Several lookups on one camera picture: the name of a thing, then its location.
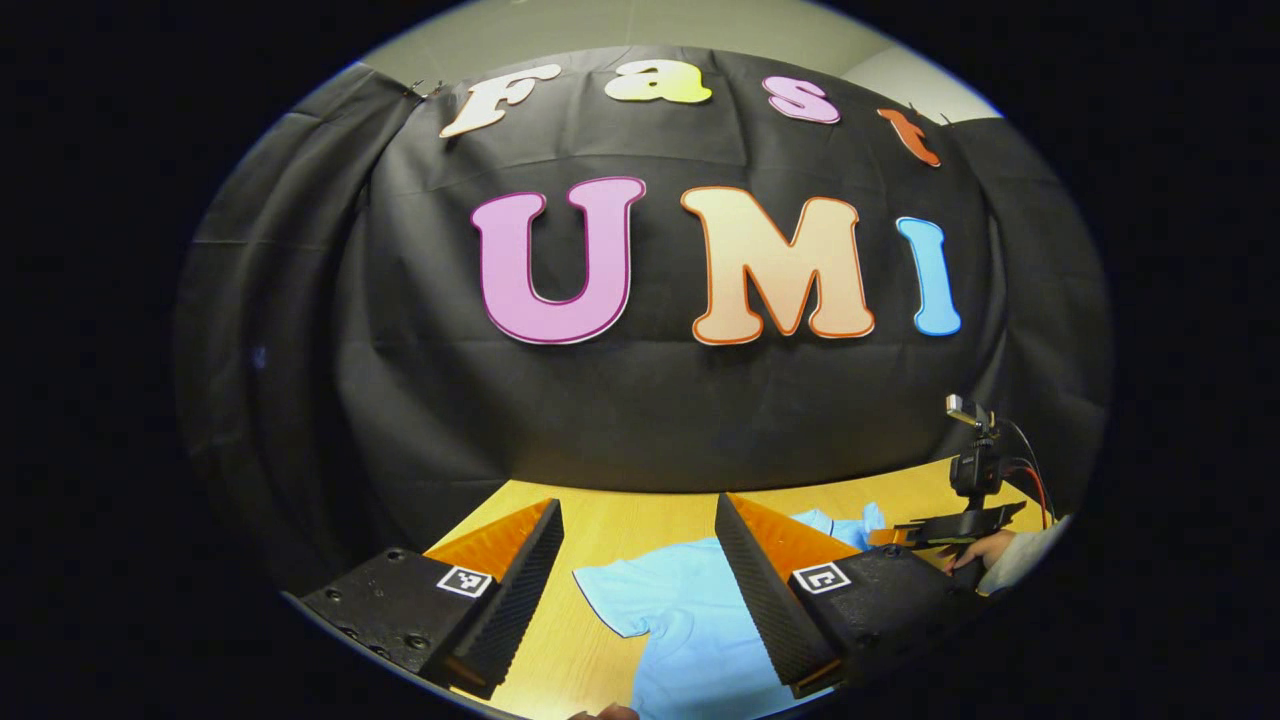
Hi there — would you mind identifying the light blue T-shirt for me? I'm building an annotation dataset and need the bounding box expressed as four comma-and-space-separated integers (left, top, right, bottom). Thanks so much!
573, 503, 886, 720

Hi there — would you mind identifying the red cable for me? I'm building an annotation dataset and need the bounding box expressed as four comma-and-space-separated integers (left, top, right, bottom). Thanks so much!
1008, 462, 1053, 531

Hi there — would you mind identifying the black backdrop cloth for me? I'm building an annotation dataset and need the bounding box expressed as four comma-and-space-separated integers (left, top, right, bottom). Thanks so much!
175, 45, 1113, 601

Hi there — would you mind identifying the black cable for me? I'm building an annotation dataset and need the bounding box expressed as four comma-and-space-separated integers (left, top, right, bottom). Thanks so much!
998, 418, 1047, 501

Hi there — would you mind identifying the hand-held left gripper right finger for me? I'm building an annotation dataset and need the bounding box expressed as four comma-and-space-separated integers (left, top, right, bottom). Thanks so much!
715, 492, 987, 699

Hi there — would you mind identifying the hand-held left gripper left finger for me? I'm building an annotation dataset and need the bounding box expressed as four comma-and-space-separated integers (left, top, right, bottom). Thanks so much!
300, 498, 564, 700

